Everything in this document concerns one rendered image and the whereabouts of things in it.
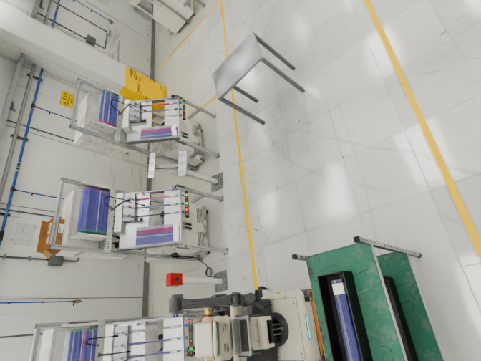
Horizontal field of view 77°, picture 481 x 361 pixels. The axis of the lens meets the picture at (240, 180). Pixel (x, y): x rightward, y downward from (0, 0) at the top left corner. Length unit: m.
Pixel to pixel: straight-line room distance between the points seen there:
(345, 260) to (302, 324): 1.13
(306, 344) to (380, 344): 1.14
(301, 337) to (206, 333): 1.07
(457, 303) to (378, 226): 0.76
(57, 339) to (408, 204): 3.37
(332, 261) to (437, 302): 1.03
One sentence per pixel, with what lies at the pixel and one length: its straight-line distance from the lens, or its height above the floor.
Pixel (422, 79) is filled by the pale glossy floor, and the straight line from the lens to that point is 3.28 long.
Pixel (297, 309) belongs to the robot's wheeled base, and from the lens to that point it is 2.99.
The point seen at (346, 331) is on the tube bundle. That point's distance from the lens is 1.96.
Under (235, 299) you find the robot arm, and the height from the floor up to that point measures 1.28.
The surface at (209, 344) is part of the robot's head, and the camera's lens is 2.19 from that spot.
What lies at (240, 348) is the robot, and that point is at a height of 1.04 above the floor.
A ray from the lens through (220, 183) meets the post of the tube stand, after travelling 4.38.
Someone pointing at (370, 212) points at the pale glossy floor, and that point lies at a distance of 3.00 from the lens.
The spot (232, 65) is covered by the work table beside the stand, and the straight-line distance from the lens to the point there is 3.71.
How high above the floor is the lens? 2.73
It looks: 42 degrees down
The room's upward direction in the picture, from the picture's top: 71 degrees counter-clockwise
